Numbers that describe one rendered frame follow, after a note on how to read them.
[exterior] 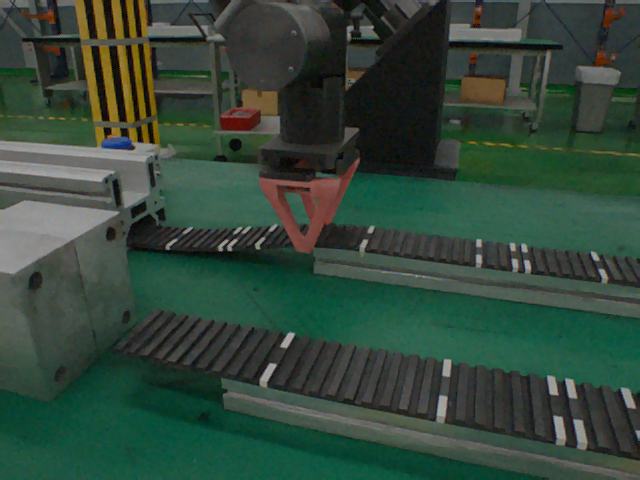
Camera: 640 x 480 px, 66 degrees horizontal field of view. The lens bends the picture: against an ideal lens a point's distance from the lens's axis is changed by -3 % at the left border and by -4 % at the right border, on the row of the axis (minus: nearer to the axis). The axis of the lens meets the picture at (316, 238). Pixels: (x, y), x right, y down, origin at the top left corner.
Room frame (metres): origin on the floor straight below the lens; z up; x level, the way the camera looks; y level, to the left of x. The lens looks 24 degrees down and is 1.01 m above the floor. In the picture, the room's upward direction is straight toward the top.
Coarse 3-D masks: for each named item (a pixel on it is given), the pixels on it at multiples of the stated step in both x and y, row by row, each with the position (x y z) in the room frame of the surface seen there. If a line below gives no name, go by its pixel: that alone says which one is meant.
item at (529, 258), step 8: (520, 248) 0.41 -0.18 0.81; (528, 248) 0.41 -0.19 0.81; (536, 248) 0.41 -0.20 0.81; (520, 256) 0.40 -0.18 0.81; (528, 256) 0.39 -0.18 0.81; (536, 256) 0.39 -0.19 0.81; (520, 264) 0.38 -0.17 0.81; (528, 264) 0.38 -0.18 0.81; (536, 264) 0.38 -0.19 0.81; (528, 272) 0.37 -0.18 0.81; (536, 272) 0.37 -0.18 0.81; (544, 272) 0.37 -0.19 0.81
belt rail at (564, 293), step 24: (336, 264) 0.42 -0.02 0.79; (360, 264) 0.42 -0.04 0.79; (384, 264) 0.41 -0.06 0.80; (408, 264) 0.40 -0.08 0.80; (432, 264) 0.40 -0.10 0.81; (432, 288) 0.40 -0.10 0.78; (456, 288) 0.39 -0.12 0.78; (480, 288) 0.38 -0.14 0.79; (504, 288) 0.38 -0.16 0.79; (528, 288) 0.38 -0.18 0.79; (552, 288) 0.37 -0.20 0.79; (576, 288) 0.36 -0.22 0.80; (600, 288) 0.36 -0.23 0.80; (624, 288) 0.35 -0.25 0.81; (600, 312) 0.35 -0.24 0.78; (624, 312) 0.35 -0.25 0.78
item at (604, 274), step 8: (592, 256) 0.39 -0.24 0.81; (600, 256) 0.40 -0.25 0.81; (608, 256) 0.39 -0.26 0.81; (592, 264) 0.38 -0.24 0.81; (600, 264) 0.38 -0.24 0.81; (608, 264) 0.38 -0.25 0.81; (600, 272) 0.36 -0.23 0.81; (608, 272) 0.37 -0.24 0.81; (616, 272) 0.36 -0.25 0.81; (600, 280) 0.35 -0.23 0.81; (608, 280) 0.35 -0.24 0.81; (616, 280) 0.35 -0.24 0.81
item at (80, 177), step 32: (0, 160) 0.52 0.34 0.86; (32, 160) 0.57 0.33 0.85; (64, 160) 0.56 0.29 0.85; (96, 160) 0.54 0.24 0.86; (128, 160) 0.53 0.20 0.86; (0, 192) 0.50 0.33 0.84; (32, 192) 0.49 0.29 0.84; (64, 192) 0.48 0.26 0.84; (96, 192) 0.46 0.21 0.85; (128, 192) 0.53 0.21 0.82; (128, 224) 0.48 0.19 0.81
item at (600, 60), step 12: (480, 0) 7.22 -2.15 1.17; (612, 0) 6.79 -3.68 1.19; (480, 12) 6.65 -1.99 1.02; (528, 12) 7.10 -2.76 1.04; (552, 12) 7.03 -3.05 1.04; (612, 12) 6.78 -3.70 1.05; (624, 12) 6.21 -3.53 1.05; (480, 24) 7.22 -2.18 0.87; (516, 24) 7.13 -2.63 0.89; (600, 36) 6.83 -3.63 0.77; (600, 48) 6.80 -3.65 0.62; (600, 60) 6.65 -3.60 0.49; (612, 60) 6.22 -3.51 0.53; (468, 72) 7.24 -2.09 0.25
